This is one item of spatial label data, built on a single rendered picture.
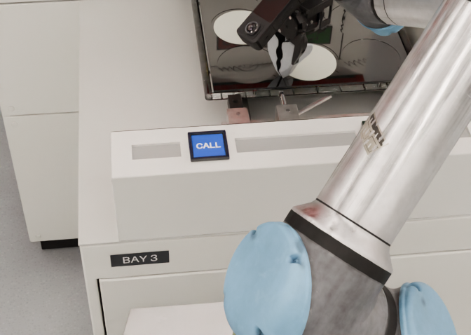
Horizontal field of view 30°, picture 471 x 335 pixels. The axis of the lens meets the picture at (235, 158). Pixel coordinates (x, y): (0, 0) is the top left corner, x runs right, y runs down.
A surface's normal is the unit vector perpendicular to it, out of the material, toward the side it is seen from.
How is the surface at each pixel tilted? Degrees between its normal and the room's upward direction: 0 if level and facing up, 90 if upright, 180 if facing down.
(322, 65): 1
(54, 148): 90
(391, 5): 87
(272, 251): 54
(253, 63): 0
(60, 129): 90
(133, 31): 0
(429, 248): 90
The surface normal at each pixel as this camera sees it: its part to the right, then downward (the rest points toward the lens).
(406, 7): -0.85, 0.31
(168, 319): 0.03, -0.70
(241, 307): -0.78, -0.35
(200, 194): 0.12, 0.71
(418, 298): 0.78, -0.34
